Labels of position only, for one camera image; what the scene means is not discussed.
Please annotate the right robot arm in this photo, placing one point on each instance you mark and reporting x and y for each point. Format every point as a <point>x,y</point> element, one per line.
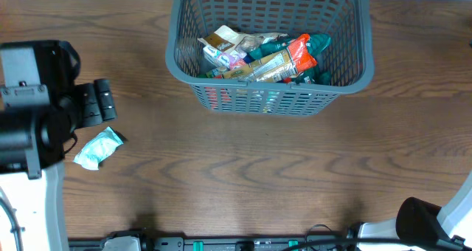
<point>420,225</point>

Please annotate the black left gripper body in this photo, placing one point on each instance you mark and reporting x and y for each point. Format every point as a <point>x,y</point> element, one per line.
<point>76,106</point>

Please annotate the grey plastic basket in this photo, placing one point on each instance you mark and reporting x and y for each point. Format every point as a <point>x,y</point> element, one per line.
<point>348,59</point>

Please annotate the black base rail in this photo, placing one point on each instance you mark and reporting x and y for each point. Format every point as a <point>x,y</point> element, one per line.
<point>138,240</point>

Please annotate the green Nescafe coffee bag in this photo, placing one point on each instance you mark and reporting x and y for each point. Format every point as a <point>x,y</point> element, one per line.
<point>309,76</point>

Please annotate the beige paper pouch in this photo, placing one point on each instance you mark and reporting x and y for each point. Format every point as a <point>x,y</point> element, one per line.
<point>227,40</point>

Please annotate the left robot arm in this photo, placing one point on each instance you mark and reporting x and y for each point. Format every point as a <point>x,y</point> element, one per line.
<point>32,216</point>

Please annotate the light green small packet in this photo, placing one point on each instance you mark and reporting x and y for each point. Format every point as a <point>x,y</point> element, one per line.
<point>98,149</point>

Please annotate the Kleenex tissue multipack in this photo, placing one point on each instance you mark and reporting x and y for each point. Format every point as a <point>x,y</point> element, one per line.
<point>231,58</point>

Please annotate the orange biscuit pack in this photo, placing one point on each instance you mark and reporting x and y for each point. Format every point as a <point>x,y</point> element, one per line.
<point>289,62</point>

